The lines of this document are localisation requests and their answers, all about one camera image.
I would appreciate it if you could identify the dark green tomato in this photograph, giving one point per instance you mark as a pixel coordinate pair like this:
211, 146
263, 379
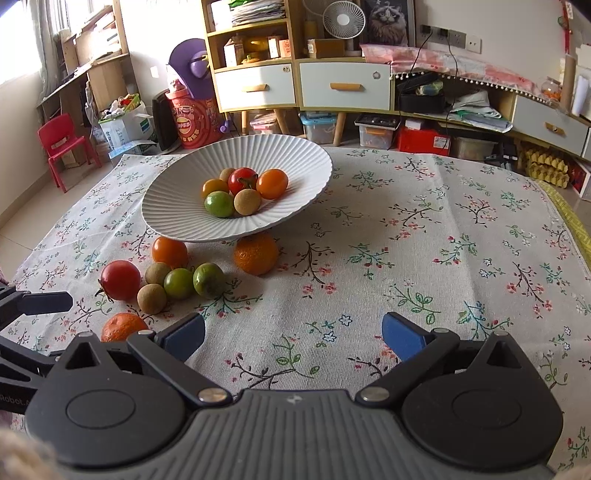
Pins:
208, 280

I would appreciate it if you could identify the large orange front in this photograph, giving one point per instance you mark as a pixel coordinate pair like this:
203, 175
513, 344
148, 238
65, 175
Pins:
121, 326

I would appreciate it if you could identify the small yellow tomato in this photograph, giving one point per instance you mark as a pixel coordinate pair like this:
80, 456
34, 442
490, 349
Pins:
213, 185

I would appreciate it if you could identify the red plastic chair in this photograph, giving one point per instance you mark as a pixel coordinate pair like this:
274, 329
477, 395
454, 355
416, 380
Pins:
58, 137

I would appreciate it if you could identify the purple toy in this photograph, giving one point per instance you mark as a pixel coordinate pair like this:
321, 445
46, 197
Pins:
189, 59

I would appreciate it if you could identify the white ribbed plate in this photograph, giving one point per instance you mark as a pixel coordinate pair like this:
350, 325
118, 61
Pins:
172, 205

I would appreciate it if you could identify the red printed bucket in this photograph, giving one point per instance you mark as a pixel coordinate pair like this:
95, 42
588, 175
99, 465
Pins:
198, 122

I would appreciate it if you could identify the wooden desk left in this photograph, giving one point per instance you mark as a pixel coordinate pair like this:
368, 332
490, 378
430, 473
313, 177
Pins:
92, 58

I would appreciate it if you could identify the red box under cabinet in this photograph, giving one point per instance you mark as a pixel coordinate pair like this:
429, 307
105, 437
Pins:
426, 141

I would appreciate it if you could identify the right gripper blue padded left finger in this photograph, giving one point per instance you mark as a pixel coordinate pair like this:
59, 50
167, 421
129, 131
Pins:
163, 357

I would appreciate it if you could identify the white storage box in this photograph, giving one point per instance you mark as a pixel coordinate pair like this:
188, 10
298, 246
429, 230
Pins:
133, 125

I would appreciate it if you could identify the red tomato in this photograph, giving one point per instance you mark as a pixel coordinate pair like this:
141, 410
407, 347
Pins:
242, 178
120, 280

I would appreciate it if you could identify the framed cat picture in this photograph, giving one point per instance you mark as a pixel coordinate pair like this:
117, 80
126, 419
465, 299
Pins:
389, 22

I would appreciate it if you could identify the light green tomato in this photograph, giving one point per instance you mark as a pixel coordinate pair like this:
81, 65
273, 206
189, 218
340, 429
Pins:
178, 284

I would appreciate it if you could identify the white wooden cabinet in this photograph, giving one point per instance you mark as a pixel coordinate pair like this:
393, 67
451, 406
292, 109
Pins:
339, 85

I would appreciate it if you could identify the brown longan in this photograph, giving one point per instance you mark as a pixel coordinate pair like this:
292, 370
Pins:
226, 174
156, 273
151, 299
247, 202

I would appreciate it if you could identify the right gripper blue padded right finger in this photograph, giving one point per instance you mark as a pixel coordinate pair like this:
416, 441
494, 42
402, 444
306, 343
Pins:
422, 354

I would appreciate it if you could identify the orange tomato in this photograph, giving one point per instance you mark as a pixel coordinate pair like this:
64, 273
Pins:
171, 252
272, 184

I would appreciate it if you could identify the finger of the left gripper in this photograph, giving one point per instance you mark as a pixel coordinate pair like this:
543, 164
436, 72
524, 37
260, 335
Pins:
15, 303

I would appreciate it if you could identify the low side cabinet right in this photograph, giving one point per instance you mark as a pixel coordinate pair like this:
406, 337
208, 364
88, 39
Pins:
533, 118

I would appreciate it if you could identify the floral tablecloth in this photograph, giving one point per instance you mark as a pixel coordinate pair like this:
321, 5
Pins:
446, 243

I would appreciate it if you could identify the white desk fan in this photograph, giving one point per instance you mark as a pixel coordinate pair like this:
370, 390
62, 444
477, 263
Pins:
344, 20

